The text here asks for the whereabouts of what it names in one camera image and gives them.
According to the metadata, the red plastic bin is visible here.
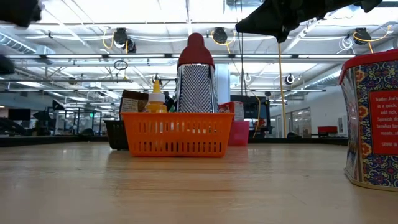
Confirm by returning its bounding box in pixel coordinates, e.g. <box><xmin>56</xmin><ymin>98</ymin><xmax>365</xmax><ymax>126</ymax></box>
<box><xmin>228</xmin><ymin>120</ymin><xmax>251</xmax><ymax>147</ymax></box>

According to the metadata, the black monitor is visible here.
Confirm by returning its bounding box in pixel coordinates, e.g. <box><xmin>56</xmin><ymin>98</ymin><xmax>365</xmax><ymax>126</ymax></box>
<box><xmin>7</xmin><ymin>108</ymin><xmax>32</xmax><ymax>122</ymax></box>

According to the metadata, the black television on stand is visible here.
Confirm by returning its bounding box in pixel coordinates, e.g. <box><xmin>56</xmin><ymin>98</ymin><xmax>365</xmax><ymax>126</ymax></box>
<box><xmin>229</xmin><ymin>95</ymin><xmax>272</xmax><ymax>138</ymax></box>

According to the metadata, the long ceiling light strip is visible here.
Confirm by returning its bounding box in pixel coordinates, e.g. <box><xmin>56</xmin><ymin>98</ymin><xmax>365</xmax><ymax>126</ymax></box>
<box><xmin>6</xmin><ymin>53</ymin><xmax>357</xmax><ymax>60</ymax></box>

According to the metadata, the silver ventilation duct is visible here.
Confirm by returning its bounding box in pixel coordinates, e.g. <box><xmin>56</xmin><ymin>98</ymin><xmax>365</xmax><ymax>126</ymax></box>
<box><xmin>0</xmin><ymin>32</ymin><xmax>57</xmax><ymax>55</ymax></box>

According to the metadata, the black workstation frame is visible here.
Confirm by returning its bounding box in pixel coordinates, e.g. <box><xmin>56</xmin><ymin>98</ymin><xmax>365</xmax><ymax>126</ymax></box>
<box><xmin>46</xmin><ymin>99</ymin><xmax>104</xmax><ymax>138</ymax></box>

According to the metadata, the orange plastic basket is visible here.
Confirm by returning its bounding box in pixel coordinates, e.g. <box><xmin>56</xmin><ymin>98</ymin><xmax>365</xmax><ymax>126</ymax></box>
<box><xmin>120</xmin><ymin>111</ymin><xmax>234</xmax><ymax>158</ymax></box>

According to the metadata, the black hanging cable loop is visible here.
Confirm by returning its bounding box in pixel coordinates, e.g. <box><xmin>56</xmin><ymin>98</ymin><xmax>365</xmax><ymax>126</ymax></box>
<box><xmin>113</xmin><ymin>59</ymin><xmax>129</xmax><ymax>71</ymax></box>

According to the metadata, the red Froot Loops cereal box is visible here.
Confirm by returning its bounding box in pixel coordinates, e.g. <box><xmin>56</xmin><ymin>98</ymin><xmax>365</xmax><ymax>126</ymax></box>
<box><xmin>217</xmin><ymin>101</ymin><xmax>246</xmax><ymax>122</ymax></box>

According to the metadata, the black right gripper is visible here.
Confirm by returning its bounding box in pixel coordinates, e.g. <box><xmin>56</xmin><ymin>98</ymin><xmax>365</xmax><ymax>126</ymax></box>
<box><xmin>235</xmin><ymin>0</ymin><xmax>383</xmax><ymax>44</ymax></box>

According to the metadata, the black coiled hanging cable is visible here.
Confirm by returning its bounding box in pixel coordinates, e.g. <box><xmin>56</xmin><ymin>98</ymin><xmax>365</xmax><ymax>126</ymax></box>
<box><xmin>238</xmin><ymin>29</ymin><xmax>246</xmax><ymax>105</ymax></box>

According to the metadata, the red-lidded patterned paprika tin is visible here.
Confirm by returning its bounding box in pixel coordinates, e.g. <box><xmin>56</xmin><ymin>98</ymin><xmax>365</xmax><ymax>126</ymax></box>
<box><xmin>338</xmin><ymin>49</ymin><xmax>398</xmax><ymax>192</ymax></box>

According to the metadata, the yellow food colouring bottle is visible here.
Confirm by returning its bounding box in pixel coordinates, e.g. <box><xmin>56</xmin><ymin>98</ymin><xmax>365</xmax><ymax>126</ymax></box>
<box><xmin>144</xmin><ymin>79</ymin><xmax>168</xmax><ymax>114</ymax></box>

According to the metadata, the black aluminium table frame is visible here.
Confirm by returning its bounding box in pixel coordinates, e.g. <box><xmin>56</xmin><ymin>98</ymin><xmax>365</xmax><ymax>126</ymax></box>
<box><xmin>0</xmin><ymin>134</ymin><xmax>349</xmax><ymax>148</ymax></box>

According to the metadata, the black plastic basket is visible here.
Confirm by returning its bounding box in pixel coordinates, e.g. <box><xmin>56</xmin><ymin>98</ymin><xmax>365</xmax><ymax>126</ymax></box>
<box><xmin>103</xmin><ymin>119</ymin><xmax>130</xmax><ymax>151</ymax></box>

